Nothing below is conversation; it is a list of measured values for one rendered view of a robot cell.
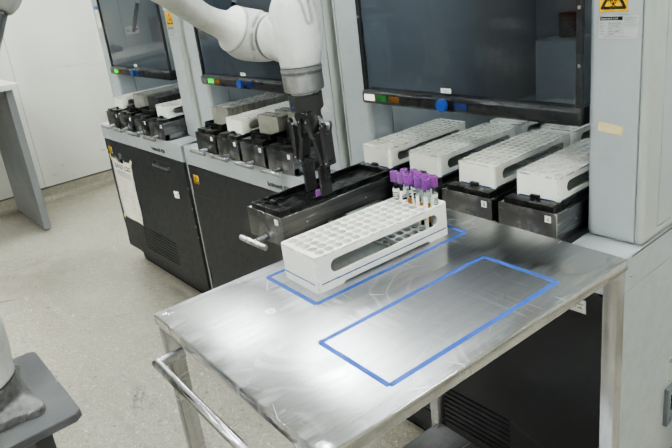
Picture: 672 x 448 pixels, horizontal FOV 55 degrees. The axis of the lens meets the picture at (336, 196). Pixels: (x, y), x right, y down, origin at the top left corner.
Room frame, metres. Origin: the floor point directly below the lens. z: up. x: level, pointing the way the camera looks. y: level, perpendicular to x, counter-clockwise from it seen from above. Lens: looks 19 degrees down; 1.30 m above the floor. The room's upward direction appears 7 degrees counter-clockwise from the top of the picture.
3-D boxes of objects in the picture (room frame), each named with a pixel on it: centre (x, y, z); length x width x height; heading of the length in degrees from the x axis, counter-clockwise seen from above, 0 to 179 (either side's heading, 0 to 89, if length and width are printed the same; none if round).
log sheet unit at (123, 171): (2.92, 0.99, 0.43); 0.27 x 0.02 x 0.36; 38
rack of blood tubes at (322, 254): (1.02, -0.05, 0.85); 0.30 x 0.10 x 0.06; 126
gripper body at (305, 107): (1.40, 0.04, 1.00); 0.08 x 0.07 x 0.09; 38
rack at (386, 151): (1.65, -0.23, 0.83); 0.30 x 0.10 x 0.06; 128
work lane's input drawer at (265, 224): (1.54, -0.09, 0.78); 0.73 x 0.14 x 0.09; 128
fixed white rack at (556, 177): (1.29, -0.52, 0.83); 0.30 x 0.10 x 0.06; 128
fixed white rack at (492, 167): (1.41, -0.42, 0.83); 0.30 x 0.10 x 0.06; 128
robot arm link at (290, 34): (1.41, 0.05, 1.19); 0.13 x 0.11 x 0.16; 40
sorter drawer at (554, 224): (1.37, -0.63, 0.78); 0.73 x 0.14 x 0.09; 128
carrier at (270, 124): (2.03, 0.18, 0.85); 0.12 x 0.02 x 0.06; 39
